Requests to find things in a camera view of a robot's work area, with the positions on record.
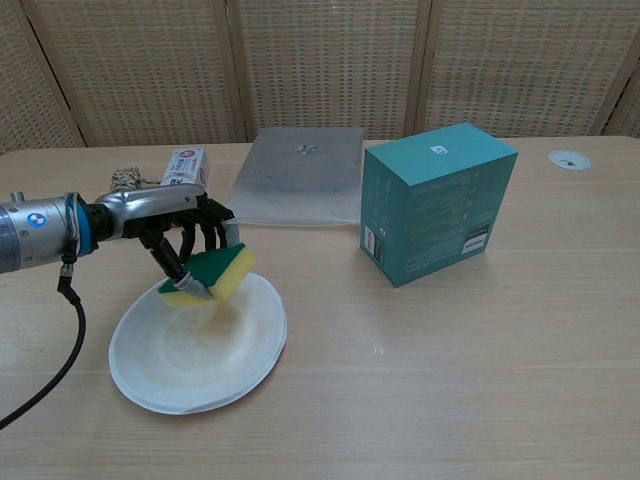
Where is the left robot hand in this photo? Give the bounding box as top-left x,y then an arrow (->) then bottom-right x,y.
88,183 -> 241,301

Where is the green yellow sponge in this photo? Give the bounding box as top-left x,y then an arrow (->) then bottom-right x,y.
158,243 -> 258,311

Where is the translucent plastic bag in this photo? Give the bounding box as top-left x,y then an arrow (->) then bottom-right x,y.
224,126 -> 365,228

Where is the white paper plate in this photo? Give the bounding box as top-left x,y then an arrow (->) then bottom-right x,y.
108,272 -> 289,415

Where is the beige twine bundle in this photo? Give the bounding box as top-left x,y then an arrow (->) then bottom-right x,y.
109,167 -> 151,191

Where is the white and red toothpaste box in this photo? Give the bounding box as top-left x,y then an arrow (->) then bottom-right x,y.
160,146 -> 211,189

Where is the woven rattan folding screen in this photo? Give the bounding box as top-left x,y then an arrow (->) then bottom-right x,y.
0,0 -> 640,156

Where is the teal cardboard box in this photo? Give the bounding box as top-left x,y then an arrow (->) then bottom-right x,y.
359,122 -> 519,289

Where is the white round table grommet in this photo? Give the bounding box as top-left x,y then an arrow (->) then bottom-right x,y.
548,149 -> 593,172

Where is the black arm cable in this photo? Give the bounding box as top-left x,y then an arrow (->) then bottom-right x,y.
0,259 -> 87,431

